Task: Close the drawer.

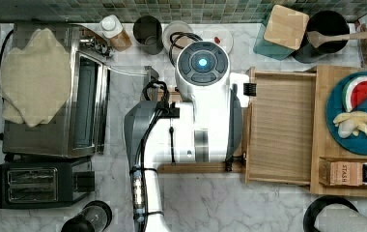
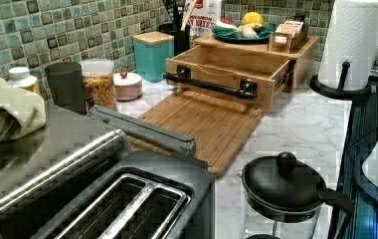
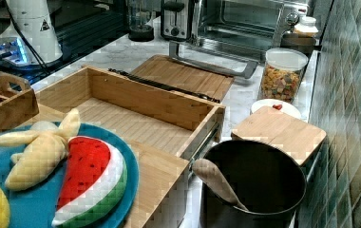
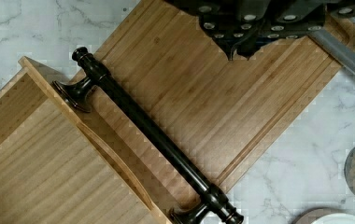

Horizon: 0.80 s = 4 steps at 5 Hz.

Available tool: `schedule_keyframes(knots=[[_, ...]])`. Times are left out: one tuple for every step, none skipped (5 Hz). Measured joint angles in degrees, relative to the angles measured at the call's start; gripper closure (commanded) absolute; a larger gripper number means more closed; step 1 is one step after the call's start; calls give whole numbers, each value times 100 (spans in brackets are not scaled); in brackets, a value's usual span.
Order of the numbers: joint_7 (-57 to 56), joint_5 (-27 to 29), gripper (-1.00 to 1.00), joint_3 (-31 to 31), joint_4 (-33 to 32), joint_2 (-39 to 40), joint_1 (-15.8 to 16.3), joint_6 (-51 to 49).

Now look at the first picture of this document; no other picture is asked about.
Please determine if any wooden drawer with black handle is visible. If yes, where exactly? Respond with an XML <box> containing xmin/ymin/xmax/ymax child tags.
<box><xmin>245</xmin><ymin>68</ymin><xmax>316</xmax><ymax>186</ymax></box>

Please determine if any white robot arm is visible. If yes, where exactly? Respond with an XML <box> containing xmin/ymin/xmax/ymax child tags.
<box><xmin>124</xmin><ymin>41</ymin><xmax>248</xmax><ymax>232</ymax></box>

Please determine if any wooden drawer cabinet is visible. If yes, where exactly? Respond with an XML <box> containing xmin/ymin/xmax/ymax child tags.
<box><xmin>310</xmin><ymin>65</ymin><xmax>367</xmax><ymax>197</ymax></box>

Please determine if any clear cereal jar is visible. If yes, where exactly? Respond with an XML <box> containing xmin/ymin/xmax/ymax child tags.
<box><xmin>162</xmin><ymin>20</ymin><xmax>193</xmax><ymax>54</ymax></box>

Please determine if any white small plate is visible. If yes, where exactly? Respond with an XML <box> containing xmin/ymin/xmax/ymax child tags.
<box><xmin>201</xmin><ymin>25</ymin><xmax>234</xmax><ymax>53</ymax></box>

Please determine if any grey metal cup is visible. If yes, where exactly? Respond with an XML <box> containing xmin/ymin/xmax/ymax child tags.
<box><xmin>133</xmin><ymin>15</ymin><xmax>163</xmax><ymax>55</ymax></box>

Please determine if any stainless toaster oven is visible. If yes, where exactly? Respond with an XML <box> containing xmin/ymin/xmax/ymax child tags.
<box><xmin>0</xmin><ymin>22</ymin><xmax>109</xmax><ymax>159</ymax></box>

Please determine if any white lid spice jar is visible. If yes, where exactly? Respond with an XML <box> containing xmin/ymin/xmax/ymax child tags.
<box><xmin>99</xmin><ymin>14</ymin><xmax>132</xmax><ymax>51</ymax></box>

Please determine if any black cylindrical grinder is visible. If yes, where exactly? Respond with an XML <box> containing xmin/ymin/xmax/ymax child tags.
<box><xmin>61</xmin><ymin>200</ymin><xmax>112</xmax><ymax>232</ymax></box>

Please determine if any wooden lid teal container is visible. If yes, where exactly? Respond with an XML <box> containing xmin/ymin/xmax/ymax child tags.
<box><xmin>253</xmin><ymin>5</ymin><xmax>309</xmax><ymax>60</ymax></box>

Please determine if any wooden spoon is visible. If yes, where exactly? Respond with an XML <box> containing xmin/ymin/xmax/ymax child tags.
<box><xmin>307</xmin><ymin>31</ymin><xmax>367</xmax><ymax>48</ymax></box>

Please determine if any beige cloth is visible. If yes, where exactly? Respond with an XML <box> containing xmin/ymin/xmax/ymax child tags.
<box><xmin>0</xmin><ymin>28</ymin><xmax>71</xmax><ymax>127</ymax></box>

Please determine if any wooden tea box tray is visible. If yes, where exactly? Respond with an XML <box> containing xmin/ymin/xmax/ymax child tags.
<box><xmin>319</xmin><ymin>159</ymin><xmax>367</xmax><ymax>187</ymax></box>

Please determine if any plush peeled banana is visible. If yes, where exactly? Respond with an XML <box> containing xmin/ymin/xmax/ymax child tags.
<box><xmin>333</xmin><ymin>111</ymin><xmax>367</xmax><ymax>138</ymax></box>

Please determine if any black pot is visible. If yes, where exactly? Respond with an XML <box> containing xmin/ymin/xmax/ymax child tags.
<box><xmin>292</xmin><ymin>11</ymin><xmax>350</xmax><ymax>64</ymax></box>

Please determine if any black toaster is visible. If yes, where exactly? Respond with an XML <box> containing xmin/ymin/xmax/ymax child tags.
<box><xmin>0</xmin><ymin>157</ymin><xmax>95</xmax><ymax>210</ymax></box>

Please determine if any paper towel roll holder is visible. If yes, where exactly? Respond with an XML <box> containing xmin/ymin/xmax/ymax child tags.
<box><xmin>303</xmin><ymin>195</ymin><xmax>367</xmax><ymax>232</ymax></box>

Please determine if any plush watermelon slice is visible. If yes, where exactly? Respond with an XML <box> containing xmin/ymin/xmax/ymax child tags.
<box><xmin>342</xmin><ymin>75</ymin><xmax>367</xmax><ymax>112</ymax></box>

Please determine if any brown stash tea box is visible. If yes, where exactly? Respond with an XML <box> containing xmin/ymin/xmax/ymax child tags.
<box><xmin>329</xmin><ymin>161</ymin><xmax>363</xmax><ymax>187</ymax></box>

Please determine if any blue round plate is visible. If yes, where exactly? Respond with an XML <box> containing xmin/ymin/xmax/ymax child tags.
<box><xmin>325</xmin><ymin>72</ymin><xmax>367</xmax><ymax>156</ymax></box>

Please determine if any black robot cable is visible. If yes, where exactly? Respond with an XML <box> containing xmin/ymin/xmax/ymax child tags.
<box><xmin>168</xmin><ymin>31</ymin><xmax>203</xmax><ymax>67</ymax></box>

